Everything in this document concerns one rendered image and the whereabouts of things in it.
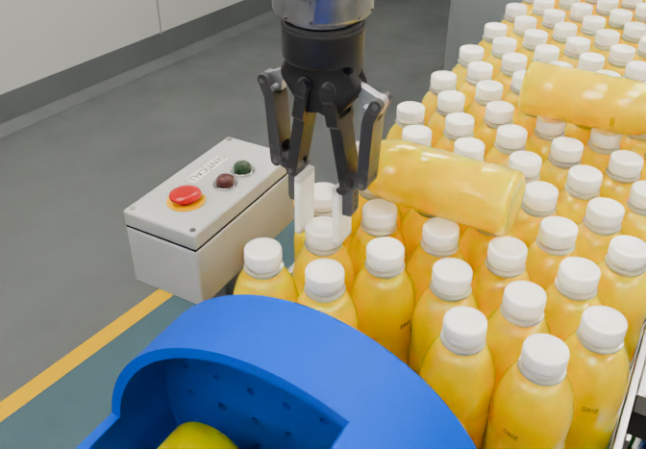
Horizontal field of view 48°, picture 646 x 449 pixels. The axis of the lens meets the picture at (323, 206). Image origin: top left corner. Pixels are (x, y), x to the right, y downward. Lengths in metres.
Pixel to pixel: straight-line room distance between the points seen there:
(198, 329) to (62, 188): 2.62
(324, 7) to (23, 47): 3.09
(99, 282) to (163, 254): 1.72
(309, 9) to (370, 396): 0.32
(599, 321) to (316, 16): 0.36
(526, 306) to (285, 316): 0.29
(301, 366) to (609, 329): 0.34
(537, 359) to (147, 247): 0.44
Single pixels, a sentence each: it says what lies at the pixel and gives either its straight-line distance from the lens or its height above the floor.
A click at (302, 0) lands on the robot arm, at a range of 0.61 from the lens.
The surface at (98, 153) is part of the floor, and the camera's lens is 3.29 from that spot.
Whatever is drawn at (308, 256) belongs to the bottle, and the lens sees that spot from 0.77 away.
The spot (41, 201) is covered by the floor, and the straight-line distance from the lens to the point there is 3.02.
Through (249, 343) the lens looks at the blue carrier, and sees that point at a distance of 0.44.
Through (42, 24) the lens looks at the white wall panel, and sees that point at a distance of 3.68.
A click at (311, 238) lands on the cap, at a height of 1.10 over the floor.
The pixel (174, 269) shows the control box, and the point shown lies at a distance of 0.82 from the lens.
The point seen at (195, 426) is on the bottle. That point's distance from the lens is 0.53.
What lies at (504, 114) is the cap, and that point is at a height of 1.10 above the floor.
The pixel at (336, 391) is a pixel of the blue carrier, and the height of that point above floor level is 1.23.
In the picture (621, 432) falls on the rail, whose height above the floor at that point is 0.98.
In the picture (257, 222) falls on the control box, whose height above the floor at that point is 1.05.
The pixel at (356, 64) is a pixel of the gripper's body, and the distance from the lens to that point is 0.65.
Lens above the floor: 1.54
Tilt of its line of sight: 34 degrees down
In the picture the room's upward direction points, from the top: straight up
